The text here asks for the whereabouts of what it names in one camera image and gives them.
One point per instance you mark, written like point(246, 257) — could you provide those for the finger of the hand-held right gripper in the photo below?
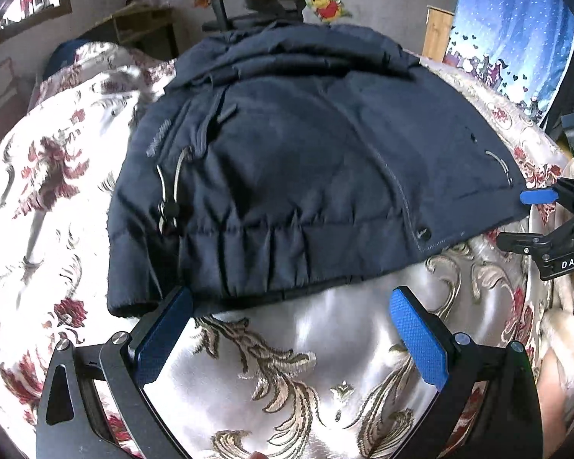
point(538, 196)
point(521, 241)

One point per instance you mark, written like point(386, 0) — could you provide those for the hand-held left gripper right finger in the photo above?
point(418, 339)

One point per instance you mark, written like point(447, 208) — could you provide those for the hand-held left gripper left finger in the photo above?
point(165, 339)

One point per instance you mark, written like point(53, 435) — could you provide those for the dark navy padded jacket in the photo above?
point(292, 153)

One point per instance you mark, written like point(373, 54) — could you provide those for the floral satin bed quilt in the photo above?
point(292, 344)

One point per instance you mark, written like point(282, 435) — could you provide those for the blue dotted curtain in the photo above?
point(507, 19)

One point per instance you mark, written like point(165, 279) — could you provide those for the light wooden board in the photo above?
point(437, 33)

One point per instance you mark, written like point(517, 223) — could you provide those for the yellow bear cartoon poster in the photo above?
point(323, 2)

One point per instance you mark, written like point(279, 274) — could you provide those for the blue pillow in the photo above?
point(62, 55)

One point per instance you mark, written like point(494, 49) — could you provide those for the wooden shelf desk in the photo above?
point(143, 16)

